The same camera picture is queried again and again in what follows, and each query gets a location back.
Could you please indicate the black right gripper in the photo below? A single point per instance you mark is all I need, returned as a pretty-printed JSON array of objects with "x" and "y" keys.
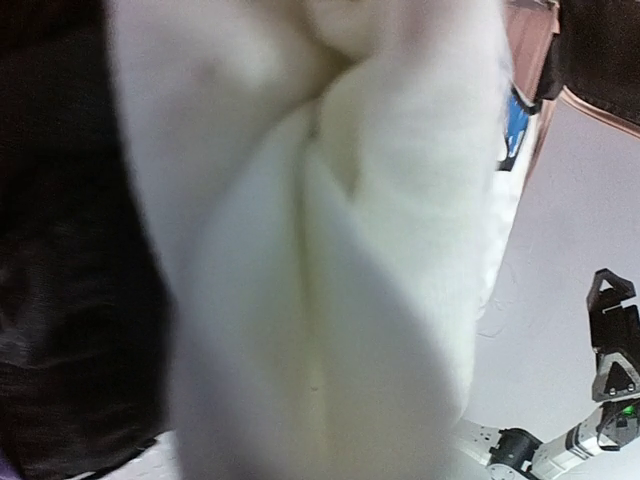
[{"x": 614, "y": 326}]

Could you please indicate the beige hard-shell suitcase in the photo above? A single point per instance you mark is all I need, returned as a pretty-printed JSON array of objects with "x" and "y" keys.
[{"x": 586, "y": 52}]

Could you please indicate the black garment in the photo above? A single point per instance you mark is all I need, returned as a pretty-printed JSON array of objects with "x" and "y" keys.
[{"x": 84, "y": 311}]

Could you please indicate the purple shirt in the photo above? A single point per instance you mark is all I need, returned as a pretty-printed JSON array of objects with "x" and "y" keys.
[{"x": 7, "y": 471}]

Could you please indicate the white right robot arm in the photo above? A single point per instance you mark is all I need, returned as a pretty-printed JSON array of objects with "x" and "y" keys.
[{"x": 515, "y": 453}]

